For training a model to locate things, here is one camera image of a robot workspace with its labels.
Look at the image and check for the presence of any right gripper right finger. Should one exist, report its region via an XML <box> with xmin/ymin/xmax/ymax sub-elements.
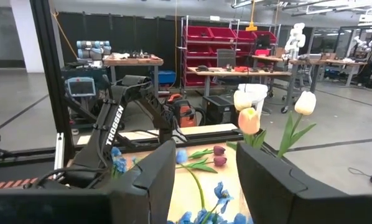
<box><xmin>236</xmin><ymin>142</ymin><xmax>346</xmax><ymax>224</ymax></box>

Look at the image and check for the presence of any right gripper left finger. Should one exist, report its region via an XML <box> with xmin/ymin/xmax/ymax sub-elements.
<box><xmin>108</xmin><ymin>140</ymin><xmax>177</xmax><ymax>224</ymax></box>

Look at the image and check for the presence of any blue artificial flower bunch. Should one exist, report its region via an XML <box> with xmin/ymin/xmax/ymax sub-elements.
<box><xmin>165</xmin><ymin>149</ymin><xmax>252</xmax><ymax>224</ymax></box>
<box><xmin>110</xmin><ymin>146</ymin><xmax>128</xmax><ymax>175</ymax></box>

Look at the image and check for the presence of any dark red artificial tulip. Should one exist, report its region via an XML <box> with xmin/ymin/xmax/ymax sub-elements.
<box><xmin>188</xmin><ymin>145</ymin><xmax>226</xmax><ymax>160</ymax></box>
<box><xmin>176</xmin><ymin>155</ymin><xmax>228</xmax><ymax>174</ymax></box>

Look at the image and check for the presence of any pale peach artificial tulip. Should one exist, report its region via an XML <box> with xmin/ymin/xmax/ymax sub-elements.
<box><xmin>277</xmin><ymin>90</ymin><xmax>317</xmax><ymax>159</ymax></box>
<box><xmin>226</xmin><ymin>107</ymin><xmax>267</xmax><ymax>150</ymax></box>
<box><xmin>233</xmin><ymin>90</ymin><xmax>254</xmax><ymax>112</ymax></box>

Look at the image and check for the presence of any orange and black vacuum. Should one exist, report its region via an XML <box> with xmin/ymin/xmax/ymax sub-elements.
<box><xmin>167</xmin><ymin>93</ymin><xmax>207</xmax><ymax>128</ymax></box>

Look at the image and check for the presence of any white plastic bucket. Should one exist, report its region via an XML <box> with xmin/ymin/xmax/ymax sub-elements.
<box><xmin>237</xmin><ymin>83</ymin><xmax>269</xmax><ymax>119</ymax></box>

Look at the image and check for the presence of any blue plastic bin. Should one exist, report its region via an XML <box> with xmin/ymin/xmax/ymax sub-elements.
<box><xmin>157</xmin><ymin>70</ymin><xmax>177</xmax><ymax>85</ymax></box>

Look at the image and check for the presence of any long wooden workbench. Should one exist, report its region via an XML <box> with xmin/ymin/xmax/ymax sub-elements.
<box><xmin>187</xmin><ymin>65</ymin><xmax>293</xmax><ymax>114</ymax></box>

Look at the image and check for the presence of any grey teach pendant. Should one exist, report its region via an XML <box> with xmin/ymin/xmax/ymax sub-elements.
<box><xmin>66</xmin><ymin>77</ymin><xmax>97</xmax><ymax>98</ymax></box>

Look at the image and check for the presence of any grey office chair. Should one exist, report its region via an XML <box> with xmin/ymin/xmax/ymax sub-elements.
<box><xmin>216</xmin><ymin>49</ymin><xmax>237</xmax><ymax>68</ymax></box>

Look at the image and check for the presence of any wooden workbench with robot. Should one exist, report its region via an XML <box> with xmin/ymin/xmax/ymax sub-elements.
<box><xmin>251</xmin><ymin>54</ymin><xmax>369</xmax><ymax>88</ymax></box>

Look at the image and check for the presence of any yellow ceiling power drop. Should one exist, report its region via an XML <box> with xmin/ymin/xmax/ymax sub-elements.
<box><xmin>245</xmin><ymin>0</ymin><xmax>259</xmax><ymax>32</ymax></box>

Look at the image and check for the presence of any red bin shelf rack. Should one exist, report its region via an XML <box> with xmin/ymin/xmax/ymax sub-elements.
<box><xmin>179</xmin><ymin>15</ymin><xmax>282</xmax><ymax>94</ymax></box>

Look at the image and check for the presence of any silver aluminium bracket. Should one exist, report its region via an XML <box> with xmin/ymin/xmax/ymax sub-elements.
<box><xmin>53</xmin><ymin>132</ymin><xmax>66</xmax><ymax>171</ymax></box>

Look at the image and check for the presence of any orange hanging cable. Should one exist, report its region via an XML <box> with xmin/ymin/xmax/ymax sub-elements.
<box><xmin>50</xmin><ymin>9</ymin><xmax>78</xmax><ymax>60</ymax></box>

